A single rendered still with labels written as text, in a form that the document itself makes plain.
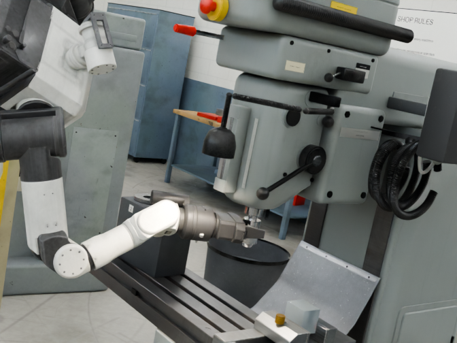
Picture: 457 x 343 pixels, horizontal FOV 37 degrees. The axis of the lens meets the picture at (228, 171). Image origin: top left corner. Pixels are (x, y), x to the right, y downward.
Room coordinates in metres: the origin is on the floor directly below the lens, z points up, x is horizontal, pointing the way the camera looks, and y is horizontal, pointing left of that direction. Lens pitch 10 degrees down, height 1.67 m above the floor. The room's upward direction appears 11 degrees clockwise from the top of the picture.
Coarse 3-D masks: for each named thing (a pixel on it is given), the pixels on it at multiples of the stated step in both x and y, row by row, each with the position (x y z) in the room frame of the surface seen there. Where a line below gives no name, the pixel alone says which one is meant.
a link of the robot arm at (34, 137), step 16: (16, 128) 1.43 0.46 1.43; (32, 128) 1.44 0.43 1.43; (48, 128) 1.44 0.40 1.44; (16, 144) 1.42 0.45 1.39; (32, 144) 1.43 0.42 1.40; (48, 144) 1.44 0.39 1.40; (32, 160) 1.43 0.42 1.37; (48, 160) 1.44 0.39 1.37; (32, 176) 1.43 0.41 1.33; (48, 176) 1.44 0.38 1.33
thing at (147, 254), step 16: (128, 208) 2.03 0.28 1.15; (144, 208) 1.97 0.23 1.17; (160, 240) 1.91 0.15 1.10; (176, 240) 1.95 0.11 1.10; (128, 256) 2.00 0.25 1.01; (144, 256) 1.95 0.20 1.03; (160, 256) 1.91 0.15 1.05; (176, 256) 1.96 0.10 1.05; (160, 272) 1.92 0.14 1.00; (176, 272) 1.96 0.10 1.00
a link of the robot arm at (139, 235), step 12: (156, 204) 1.59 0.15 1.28; (168, 204) 1.59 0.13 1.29; (132, 216) 1.56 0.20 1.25; (144, 216) 1.56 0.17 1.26; (156, 216) 1.57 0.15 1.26; (168, 216) 1.58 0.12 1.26; (132, 228) 1.55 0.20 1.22; (144, 228) 1.55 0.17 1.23; (156, 228) 1.56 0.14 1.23; (132, 240) 1.55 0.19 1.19; (144, 240) 1.56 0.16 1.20
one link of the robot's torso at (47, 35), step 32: (0, 0) 1.52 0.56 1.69; (32, 0) 1.59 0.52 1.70; (0, 32) 1.47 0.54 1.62; (32, 32) 1.54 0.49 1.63; (64, 32) 1.63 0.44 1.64; (0, 64) 1.48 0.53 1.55; (32, 64) 1.50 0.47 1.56; (64, 64) 1.58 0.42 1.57; (0, 96) 1.53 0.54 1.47; (32, 96) 1.51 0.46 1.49; (64, 96) 1.54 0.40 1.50
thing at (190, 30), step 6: (180, 24) 1.60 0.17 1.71; (174, 30) 1.60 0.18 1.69; (180, 30) 1.60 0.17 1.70; (186, 30) 1.61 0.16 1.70; (192, 30) 1.62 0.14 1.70; (198, 30) 1.64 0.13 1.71; (192, 36) 1.63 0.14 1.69; (210, 36) 1.66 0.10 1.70; (216, 36) 1.67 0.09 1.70; (222, 36) 1.68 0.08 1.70
